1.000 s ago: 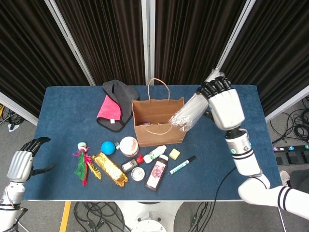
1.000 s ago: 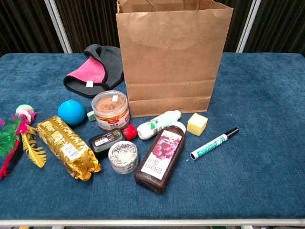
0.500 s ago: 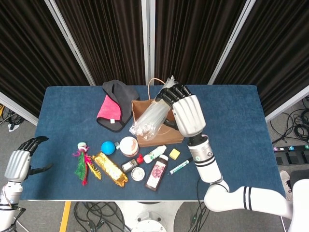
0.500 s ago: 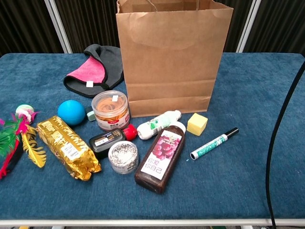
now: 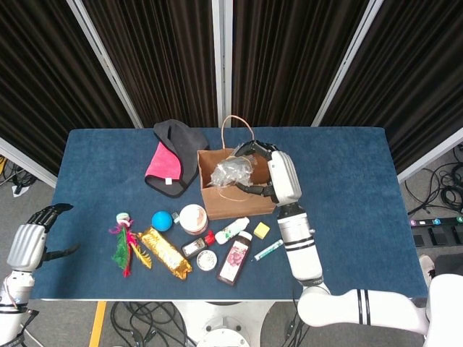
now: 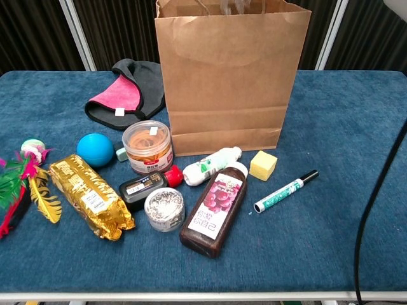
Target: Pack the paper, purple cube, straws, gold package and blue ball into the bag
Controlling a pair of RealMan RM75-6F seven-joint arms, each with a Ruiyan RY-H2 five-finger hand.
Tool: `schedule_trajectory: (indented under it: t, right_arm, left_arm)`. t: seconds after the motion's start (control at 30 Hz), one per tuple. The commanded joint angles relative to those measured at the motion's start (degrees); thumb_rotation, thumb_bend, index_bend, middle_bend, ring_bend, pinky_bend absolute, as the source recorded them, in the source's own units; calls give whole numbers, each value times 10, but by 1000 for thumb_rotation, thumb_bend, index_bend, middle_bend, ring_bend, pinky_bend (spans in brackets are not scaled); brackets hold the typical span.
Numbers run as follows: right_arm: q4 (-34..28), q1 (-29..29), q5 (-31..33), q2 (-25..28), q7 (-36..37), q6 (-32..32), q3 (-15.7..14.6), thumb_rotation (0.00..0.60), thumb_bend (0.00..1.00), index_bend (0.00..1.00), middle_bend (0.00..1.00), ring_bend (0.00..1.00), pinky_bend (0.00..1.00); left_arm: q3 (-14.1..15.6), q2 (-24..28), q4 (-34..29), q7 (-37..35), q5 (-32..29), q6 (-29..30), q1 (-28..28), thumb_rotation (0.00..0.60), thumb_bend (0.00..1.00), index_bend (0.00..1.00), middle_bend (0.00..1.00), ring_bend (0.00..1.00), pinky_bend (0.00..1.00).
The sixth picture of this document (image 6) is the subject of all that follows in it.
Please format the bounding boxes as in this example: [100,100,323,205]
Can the white bottle green label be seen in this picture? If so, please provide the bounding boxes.
[182,146,244,188]

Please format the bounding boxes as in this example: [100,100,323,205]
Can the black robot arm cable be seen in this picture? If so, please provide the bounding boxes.
[353,119,407,305]

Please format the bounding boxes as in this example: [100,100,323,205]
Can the black ink bottle red cap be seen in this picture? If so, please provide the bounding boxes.
[118,165,185,214]

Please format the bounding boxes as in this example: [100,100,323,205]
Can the grey and pink cloth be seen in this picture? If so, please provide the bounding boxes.
[84,58,167,132]

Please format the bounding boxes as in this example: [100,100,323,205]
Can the yellow sponge cube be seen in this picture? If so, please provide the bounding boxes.
[249,150,279,182]

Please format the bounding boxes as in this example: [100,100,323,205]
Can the blue ball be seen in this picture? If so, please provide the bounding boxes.
[76,133,116,168]

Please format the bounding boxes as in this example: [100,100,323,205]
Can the dark pleated curtain panel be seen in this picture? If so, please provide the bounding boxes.
[0,0,86,76]
[297,0,340,71]
[72,0,162,71]
[324,0,407,76]

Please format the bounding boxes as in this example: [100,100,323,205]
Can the round clear box of clips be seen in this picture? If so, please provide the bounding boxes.
[144,187,186,233]

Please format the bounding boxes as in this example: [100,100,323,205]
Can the brown bottle pink flower label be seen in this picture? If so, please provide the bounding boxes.
[179,161,250,259]

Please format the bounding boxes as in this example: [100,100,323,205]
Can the gold foil packet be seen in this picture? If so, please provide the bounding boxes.
[48,154,137,241]

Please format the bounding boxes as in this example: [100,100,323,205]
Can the small teal eraser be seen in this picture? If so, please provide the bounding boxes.
[114,141,129,163]

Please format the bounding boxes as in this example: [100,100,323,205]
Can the white metal frame post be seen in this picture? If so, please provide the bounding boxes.
[314,0,348,71]
[59,0,98,72]

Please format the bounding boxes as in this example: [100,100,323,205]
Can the blue felt table cover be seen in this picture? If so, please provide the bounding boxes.
[0,69,407,295]

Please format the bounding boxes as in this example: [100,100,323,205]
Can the clear jar of rubber bands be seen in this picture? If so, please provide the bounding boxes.
[121,119,175,176]

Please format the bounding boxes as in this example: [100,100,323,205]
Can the colourful feather toy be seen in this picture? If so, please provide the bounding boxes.
[0,138,63,240]

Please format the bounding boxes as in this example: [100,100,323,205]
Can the green white marker pen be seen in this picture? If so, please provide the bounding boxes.
[253,169,320,215]

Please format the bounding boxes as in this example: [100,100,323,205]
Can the brown paper bag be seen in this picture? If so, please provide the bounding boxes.
[155,0,313,158]

